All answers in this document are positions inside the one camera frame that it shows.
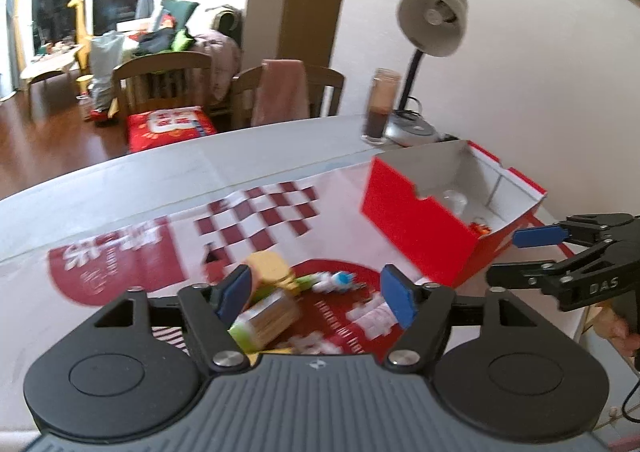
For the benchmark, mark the grey desk lamp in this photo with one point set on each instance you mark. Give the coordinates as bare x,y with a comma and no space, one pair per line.
432,22

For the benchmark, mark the red printed seat cushion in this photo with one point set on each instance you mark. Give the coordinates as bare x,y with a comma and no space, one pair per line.
170,127

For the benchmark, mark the green toy piece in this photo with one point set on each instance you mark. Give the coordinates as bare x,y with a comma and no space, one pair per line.
295,284

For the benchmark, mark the wooden coffee table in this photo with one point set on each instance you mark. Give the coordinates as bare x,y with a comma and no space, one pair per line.
50,64

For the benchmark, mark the red cardboard box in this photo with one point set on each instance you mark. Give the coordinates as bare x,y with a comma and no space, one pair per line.
415,232

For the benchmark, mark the white blue toy figure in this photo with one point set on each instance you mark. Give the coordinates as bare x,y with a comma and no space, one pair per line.
332,281

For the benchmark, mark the glass jar with brown contents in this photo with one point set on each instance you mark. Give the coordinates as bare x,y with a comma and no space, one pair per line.
380,107

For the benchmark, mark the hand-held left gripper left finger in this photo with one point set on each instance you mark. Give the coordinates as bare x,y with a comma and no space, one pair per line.
235,291

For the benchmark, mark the green tan toy block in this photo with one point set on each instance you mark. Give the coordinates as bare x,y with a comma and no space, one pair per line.
265,319

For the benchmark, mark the clear plastic toy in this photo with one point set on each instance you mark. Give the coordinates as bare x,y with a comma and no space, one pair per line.
452,199

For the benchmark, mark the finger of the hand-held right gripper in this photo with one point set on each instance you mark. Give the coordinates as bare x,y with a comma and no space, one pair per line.
520,276
542,235

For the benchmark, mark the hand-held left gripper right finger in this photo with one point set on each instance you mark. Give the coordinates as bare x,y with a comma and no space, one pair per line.
397,294

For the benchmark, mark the pile of clothes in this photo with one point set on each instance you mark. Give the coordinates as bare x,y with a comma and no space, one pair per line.
160,39

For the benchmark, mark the dark green pillow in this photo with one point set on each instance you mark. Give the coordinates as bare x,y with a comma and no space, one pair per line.
179,12

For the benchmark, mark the pink towel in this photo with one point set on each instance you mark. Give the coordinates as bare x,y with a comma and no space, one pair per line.
280,92

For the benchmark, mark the small orange toy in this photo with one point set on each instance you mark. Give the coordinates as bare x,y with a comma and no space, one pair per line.
481,228

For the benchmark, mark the person's right hand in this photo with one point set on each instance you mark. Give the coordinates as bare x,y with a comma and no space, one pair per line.
617,333

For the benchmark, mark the yellow giraffe toy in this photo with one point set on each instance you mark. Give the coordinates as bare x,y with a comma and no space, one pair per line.
80,27

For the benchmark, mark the red white printed mat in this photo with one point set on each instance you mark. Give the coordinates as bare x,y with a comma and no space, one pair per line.
280,212

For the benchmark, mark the wooden chair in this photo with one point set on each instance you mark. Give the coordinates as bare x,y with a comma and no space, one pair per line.
325,87
160,77

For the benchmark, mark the yellow toy bread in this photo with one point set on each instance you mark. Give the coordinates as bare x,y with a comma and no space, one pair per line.
265,266

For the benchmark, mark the sofa with pink blanket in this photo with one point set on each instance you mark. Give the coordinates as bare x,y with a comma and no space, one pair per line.
220,52

